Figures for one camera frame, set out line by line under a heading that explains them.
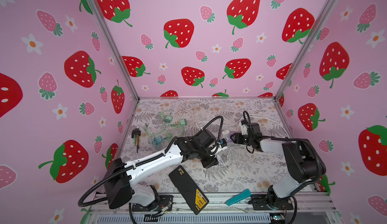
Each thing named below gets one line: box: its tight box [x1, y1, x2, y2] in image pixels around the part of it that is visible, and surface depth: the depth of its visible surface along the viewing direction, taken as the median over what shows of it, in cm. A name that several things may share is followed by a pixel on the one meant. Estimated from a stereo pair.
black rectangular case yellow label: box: [168, 164, 210, 215], surface depth 79 cm
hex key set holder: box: [131, 128, 141, 154], surface depth 100 cm
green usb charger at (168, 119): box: [164, 115, 173, 124], surface depth 109 cm
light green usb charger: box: [179, 118, 187, 127], surface depth 106 cm
